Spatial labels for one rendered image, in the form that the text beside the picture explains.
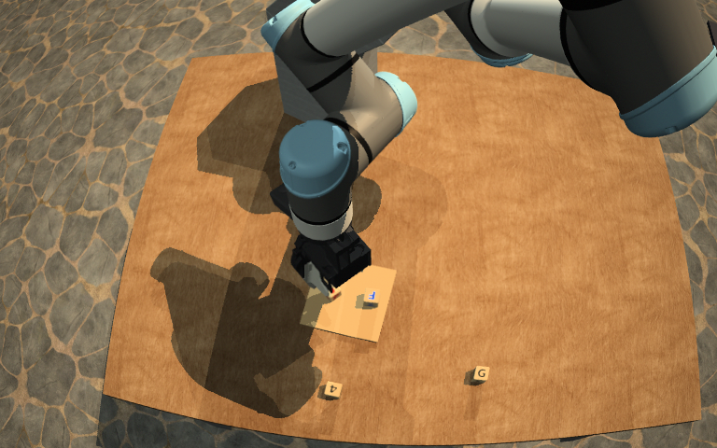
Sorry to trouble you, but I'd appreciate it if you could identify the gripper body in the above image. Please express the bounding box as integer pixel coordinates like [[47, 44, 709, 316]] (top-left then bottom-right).
[[294, 220, 372, 293]]

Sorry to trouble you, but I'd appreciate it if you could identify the light orange mat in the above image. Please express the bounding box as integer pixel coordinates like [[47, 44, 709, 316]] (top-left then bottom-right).
[[300, 265, 397, 343]]

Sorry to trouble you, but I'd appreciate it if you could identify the beige letter block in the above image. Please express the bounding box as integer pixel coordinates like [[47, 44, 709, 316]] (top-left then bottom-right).
[[363, 288, 380, 307], [324, 382, 343, 399], [471, 366, 489, 383], [326, 287, 342, 302]]

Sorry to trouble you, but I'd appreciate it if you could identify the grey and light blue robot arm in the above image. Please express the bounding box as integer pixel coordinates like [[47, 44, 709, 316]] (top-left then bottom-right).
[[260, 0, 717, 241]]

